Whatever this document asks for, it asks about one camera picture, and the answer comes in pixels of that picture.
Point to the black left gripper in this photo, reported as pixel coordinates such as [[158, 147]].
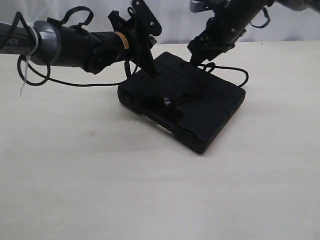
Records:
[[134, 48]]

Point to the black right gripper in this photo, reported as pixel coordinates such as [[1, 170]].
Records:
[[208, 47]]

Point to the black plastic case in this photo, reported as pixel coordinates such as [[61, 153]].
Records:
[[190, 102]]

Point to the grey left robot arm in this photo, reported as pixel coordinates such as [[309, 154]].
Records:
[[65, 42]]

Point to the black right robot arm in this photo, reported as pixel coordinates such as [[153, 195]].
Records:
[[231, 17]]

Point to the white curtain backdrop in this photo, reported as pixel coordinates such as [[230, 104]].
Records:
[[179, 24]]

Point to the white zip tie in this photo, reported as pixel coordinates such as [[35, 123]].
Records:
[[30, 62]]

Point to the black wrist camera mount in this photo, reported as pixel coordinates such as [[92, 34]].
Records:
[[143, 20]]

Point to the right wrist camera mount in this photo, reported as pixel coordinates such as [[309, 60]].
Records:
[[198, 6]]

